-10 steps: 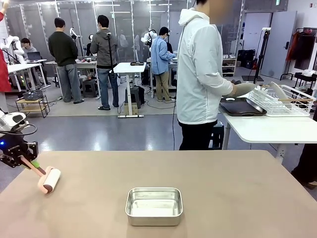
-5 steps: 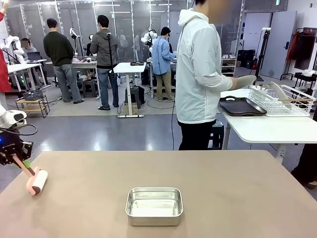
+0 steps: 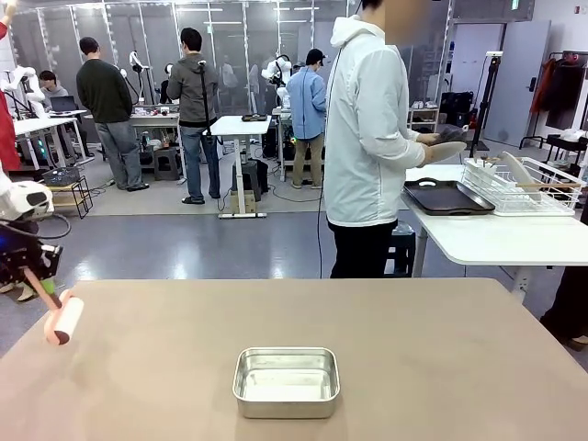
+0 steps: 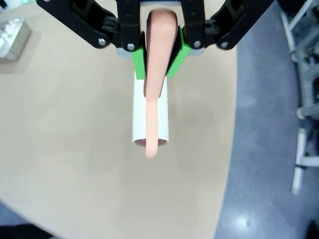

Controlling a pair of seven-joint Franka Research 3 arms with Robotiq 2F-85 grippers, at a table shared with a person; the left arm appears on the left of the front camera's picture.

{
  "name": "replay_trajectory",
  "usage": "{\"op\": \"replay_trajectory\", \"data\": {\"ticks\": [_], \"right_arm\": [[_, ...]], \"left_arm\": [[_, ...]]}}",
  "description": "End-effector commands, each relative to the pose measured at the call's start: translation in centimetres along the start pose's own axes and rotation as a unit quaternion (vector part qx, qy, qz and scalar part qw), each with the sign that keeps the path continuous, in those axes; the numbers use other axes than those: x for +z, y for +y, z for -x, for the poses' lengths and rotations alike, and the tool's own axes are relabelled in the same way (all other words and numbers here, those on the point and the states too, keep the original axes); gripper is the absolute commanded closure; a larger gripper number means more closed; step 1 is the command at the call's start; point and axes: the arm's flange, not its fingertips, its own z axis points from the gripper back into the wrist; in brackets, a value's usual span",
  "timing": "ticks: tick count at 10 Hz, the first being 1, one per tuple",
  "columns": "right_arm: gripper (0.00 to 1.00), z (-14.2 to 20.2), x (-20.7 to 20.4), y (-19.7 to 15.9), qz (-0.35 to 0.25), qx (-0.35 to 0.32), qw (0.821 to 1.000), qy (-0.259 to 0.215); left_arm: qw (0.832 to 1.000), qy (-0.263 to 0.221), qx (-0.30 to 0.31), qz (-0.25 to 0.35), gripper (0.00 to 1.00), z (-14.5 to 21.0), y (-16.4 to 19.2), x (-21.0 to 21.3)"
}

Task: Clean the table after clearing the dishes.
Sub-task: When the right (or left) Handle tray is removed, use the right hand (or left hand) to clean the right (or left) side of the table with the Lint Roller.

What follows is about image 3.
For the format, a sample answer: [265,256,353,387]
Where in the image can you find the white standing desk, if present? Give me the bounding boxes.
[203,114,273,221]

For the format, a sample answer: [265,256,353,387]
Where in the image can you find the cardboard box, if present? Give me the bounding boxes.
[229,189,256,215]

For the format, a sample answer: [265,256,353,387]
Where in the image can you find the black tripod stand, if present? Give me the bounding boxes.
[466,51,504,153]

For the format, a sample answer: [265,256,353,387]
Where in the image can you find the white work table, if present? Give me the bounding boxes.
[84,112,183,179]

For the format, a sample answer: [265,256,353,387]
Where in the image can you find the person's right forearm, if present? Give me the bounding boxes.
[374,130,422,170]

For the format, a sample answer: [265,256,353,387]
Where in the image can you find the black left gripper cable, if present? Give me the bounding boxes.
[25,211,72,241]

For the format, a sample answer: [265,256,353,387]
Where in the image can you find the black stool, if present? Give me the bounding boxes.
[232,158,270,203]

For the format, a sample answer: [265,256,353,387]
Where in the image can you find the dark blue plastic stool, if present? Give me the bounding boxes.
[384,220,417,277]

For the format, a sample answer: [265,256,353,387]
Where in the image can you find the red hanging jacket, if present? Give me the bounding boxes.
[531,58,556,115]

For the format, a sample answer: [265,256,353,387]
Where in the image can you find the grey door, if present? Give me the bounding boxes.
[484,20,551,148]

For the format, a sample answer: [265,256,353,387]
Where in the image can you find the seated person in grey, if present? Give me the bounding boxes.
[38,70,70,100]

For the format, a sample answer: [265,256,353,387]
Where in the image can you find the white wire dish rack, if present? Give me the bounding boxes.
[460,155,588,218]

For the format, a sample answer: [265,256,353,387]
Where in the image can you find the pink lint roller maroon handle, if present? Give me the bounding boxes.
[22,268,86,347]

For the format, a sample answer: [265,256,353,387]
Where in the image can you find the black wire basket stand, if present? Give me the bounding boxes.
[41,165,94,221]

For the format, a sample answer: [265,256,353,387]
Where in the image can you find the white round plate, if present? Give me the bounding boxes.
[424,141,469,164]
[499,150,531,190]

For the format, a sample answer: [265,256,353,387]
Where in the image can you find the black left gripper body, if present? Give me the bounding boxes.
[0,242,64,288]

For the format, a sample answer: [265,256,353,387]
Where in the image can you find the black clothes rack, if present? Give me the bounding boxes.
[530,50,588,151]

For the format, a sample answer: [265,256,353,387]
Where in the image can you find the person in white jacket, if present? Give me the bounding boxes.
[323,0,428,280]

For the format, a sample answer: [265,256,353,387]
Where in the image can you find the person's right hand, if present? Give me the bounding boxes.
[414,142,435,168]

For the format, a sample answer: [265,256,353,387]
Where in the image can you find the man in blue shirt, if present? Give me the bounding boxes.
[285,48,330,191]

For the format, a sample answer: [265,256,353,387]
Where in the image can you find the man in dark sweater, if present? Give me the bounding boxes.
[75,37,151,193]

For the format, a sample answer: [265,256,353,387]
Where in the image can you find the white office desk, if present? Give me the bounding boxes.
[12,117,96,169]

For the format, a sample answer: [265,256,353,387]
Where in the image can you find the black laptop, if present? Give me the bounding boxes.
[49,95,78,114]

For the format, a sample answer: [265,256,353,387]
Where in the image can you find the person in black trousers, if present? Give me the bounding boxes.
[540,265,588,353]

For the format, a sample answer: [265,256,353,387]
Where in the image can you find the black suitcases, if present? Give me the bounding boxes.
[439,90,475,129]

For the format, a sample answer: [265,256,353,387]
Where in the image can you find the white side table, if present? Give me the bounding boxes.
[401,163,588,305]

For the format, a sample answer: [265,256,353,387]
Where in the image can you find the black cart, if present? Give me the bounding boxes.
[545,132,588,163]

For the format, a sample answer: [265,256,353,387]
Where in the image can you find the grey step stool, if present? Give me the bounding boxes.
[153,146,181,181]

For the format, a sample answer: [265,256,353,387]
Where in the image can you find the white shoe rack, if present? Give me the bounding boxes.
[408,101,441,135]

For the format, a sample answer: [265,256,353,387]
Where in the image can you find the rectangular steel tray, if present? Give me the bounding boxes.
[232,346,342,420]

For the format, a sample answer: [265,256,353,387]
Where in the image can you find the red garment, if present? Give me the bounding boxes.
[0,20,22,172]

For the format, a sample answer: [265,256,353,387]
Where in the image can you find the man in grey hoodie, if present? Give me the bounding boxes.
[166,27,222,207]

